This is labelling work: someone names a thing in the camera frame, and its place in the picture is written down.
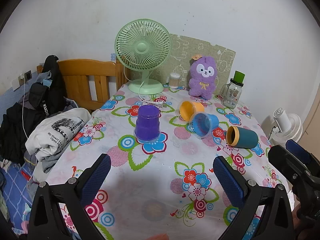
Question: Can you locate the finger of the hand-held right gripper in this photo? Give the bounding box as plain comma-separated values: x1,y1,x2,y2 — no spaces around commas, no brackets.
268,145,313,188
286,139,320,173

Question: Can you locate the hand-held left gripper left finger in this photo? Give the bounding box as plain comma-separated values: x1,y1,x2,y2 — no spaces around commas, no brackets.
29,153,112,240

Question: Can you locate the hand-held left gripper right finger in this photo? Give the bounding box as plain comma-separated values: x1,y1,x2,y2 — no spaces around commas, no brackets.
212,156,296,240

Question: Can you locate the teal cup with orange rim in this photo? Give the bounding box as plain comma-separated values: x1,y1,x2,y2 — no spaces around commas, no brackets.
226,126,259,149

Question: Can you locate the blue plastic cup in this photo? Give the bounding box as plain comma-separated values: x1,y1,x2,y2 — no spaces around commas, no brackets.
188,112,220,140

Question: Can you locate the purple plastic cup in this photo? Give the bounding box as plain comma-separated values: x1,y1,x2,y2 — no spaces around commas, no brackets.
134,105,161,143

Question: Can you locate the yellow plastic cup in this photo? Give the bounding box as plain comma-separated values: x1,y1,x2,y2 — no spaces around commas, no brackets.
178,101,205,123

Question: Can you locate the person's right hand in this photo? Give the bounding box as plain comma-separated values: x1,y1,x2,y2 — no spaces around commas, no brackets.
292,204,319,240

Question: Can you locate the white standing fan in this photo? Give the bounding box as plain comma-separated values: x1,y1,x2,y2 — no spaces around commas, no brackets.
261,107,304,148

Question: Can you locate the grey cloth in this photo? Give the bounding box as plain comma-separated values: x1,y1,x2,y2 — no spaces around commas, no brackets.
25,145,69,182

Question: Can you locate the floral tablecloth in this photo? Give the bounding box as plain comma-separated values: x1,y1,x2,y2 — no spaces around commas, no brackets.
46,82,293,240

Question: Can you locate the white printed t-shirt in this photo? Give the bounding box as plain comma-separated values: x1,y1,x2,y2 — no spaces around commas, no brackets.
25,107,92,162

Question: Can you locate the blue checked bedsheet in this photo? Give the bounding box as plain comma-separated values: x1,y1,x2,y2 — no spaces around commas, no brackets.
0,160,39,232

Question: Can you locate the glass jar with green lid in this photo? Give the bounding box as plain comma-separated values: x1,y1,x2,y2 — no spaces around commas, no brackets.
220,71,246,109

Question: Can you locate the orange object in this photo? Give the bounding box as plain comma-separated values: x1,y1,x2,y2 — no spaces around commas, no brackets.
147,233,172,240

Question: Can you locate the dark clothes pile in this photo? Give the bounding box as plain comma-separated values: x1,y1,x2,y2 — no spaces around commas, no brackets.
0,99,52,167

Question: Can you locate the purple plush toy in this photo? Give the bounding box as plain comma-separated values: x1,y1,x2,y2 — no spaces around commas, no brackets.
188,55,218,98

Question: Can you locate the black jacket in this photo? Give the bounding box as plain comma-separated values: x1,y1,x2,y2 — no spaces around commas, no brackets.
28,55,67,118

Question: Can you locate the wooden bed headboard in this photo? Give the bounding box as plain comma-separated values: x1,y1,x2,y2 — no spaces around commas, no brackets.
37,58,131,111

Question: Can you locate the cotton swab container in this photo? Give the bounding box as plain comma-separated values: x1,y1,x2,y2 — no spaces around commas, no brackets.
169,72,181,89

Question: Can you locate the green foam puzzle mat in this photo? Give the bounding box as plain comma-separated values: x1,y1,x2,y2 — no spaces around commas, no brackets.
150,33,236,98

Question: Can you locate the green desk fan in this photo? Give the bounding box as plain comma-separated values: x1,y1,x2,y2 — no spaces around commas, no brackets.
115,19,173,95

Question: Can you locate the white fan cable with plug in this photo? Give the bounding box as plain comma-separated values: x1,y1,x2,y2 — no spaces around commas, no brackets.
138,80,167,110

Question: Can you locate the white charger cable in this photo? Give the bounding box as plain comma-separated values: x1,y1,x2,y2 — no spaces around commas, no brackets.
19,73,29,139

